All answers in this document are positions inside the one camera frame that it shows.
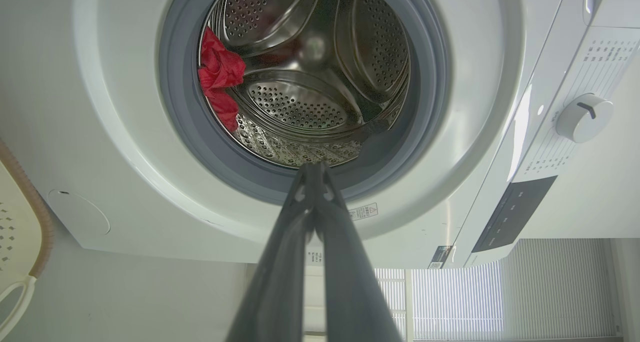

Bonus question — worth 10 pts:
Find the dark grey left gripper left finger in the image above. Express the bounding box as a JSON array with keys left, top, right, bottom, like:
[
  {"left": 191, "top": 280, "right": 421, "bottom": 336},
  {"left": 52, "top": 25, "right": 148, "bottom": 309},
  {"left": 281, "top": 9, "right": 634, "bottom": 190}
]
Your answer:
[{"left": 227, "top": 163, "right": 317, "bottom": 342}]

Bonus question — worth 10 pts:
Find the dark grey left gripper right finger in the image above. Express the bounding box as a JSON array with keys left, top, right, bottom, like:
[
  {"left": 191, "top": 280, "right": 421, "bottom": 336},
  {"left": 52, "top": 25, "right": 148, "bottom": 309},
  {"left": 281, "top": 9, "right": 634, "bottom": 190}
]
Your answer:
[{"left": 316, "top": 162, "right": 404, "bottom": 342}]

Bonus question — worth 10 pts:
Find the red cloth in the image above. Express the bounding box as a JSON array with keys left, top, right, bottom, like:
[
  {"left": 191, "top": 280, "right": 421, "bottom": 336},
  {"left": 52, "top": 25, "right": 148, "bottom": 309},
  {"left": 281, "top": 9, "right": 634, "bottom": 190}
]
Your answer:
[{"left": 197, "top": 26, "right": 247, "bottom": 133}]

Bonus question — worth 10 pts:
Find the stainless steel washing machine drum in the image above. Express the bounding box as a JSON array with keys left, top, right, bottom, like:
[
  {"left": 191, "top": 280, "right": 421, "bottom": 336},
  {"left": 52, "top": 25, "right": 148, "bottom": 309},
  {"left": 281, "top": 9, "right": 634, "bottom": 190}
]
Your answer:
[{"left": 199, "top": 0, "right": 412, "bottom": 169}]

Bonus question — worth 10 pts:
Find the cream laundry basket brown rim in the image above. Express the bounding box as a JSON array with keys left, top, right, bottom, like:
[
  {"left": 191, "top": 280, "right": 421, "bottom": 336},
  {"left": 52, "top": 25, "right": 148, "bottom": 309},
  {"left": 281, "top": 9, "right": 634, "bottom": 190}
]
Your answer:
[{"left": 0, "top": 137, "right": 55, "bottom": 341}]

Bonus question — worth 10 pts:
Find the warning sticker with triangle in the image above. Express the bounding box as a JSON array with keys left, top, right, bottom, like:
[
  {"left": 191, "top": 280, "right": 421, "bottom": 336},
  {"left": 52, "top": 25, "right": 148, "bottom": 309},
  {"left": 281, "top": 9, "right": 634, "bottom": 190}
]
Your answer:
[{"left": 348, "top": 202, "right": 379, "bottom": 222}]

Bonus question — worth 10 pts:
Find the dark label sticker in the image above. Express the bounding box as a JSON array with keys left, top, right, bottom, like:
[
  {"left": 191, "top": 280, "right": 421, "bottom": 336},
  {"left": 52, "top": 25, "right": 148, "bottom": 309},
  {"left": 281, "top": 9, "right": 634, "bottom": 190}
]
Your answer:
[{"left": 427, "top": 245, "right": 454, "bottom": 270}]

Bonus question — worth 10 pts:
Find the white window blind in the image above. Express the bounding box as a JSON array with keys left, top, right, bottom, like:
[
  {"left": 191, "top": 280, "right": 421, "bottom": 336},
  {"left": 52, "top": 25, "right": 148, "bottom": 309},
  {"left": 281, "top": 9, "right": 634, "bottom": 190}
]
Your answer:
[{"left": 373, "top": 238, "right": 621, "bottom": 342}]

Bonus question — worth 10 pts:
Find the grey rubber door gasket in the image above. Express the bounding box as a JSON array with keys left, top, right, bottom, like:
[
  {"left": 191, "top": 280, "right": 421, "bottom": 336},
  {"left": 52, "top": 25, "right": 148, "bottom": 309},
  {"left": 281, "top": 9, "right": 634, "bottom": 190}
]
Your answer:
[{"left": 159, "top": 0, "right": 451, "bottom": 206}]

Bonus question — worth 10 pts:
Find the round white filter cover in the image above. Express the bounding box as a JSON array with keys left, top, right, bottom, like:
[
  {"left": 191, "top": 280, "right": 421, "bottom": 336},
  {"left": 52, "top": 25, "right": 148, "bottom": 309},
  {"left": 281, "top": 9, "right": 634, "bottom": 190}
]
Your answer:
[{"left": 47, "top": 189, "right": 111, "bottom": 236}]

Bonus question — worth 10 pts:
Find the white front-load washing machine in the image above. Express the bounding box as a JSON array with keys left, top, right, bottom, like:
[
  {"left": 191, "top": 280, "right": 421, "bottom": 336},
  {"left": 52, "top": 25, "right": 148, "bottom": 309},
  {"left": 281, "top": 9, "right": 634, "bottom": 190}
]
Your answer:
[{"left": 0, "top": 0, "right": 640, "bottom": 271}]

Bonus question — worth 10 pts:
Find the white round control knob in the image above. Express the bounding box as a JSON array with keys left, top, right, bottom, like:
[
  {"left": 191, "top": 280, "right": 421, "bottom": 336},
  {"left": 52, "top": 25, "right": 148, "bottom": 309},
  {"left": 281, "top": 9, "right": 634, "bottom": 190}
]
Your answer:
[{"left": 555, "top": 93, "right": 615, "bottom": 144}]

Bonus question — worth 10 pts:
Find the white detergent drawer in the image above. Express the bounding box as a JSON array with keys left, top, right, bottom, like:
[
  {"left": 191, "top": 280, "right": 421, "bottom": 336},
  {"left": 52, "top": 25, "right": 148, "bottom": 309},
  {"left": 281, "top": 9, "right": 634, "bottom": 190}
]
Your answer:
[{"left": 582, "top": 0, "right": 640, "bottom": 29}]

